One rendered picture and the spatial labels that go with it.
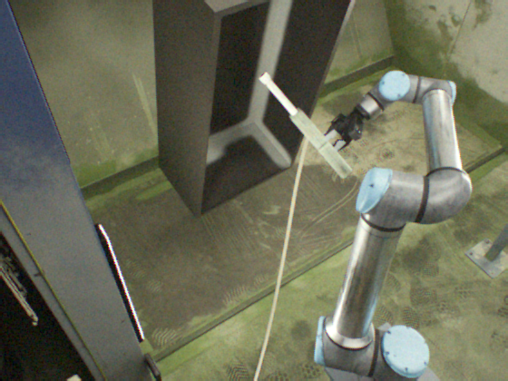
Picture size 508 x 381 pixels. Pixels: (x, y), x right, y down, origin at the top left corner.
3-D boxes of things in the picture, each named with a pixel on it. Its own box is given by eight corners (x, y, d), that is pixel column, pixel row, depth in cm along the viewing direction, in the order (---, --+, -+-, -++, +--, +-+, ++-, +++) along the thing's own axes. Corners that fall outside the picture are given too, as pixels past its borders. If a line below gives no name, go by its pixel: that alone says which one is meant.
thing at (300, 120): (337, 153, 195) (356, 173, 174) (327, 161, 196) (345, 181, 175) (258, 62, 177) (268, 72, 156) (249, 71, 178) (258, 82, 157)
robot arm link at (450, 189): (484, 207, 107) (457, 73, 158) (427, 196, 108) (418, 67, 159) (466, 243, 114) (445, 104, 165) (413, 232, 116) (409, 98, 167)
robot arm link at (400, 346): (416, 397, 152) (434, 377, 139) (362, 384, 154) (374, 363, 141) (417, 351, 162) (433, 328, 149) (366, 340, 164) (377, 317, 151)
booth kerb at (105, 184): (62, 212, 284) (55, 199, 275) (61, 210, 285) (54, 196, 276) (390, 68, 387) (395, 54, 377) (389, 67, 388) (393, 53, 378)
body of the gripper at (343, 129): (340, 137, 183) (365, 115, 180) (346, 143, 175) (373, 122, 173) (327, 122, 180) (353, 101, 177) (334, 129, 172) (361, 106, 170)
